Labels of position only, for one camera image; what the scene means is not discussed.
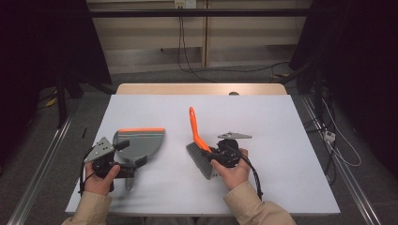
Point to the black curtain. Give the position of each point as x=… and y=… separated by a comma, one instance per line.
x=359, y=62
x=37, y=56

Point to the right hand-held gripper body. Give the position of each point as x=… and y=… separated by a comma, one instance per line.
x=229, y=153

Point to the person's left hand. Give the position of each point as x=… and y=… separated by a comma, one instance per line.
x=98, y=186

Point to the black metal stand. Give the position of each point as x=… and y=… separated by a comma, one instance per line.
x=61, y=103

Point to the white power strip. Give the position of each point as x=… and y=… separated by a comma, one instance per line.
x=329, y=136

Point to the grey dustpan with orange edge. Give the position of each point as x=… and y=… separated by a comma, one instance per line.
x=142, y=142

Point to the metal floor rail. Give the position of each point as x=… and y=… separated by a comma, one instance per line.
x=40, y=172
x=344, y=168

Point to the person's right hand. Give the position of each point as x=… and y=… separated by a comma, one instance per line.
x=236, y=176

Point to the black horizontal bar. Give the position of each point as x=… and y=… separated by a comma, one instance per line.
x=200, y=12

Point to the orange hand brush grey bristles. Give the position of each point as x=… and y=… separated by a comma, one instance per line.
x=195, y=131

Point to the white wall socket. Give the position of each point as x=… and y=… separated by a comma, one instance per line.
x=185, y=3

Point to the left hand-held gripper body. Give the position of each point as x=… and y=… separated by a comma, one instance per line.
x=100, y=150

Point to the wooden table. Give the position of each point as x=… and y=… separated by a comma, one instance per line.
x=187, y=89

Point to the white table board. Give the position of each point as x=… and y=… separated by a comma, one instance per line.
x=200, y=112

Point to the dark round table grommet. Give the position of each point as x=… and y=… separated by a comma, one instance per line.
x=233, y=93

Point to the small black stick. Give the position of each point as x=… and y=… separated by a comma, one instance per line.
x=84, y=132

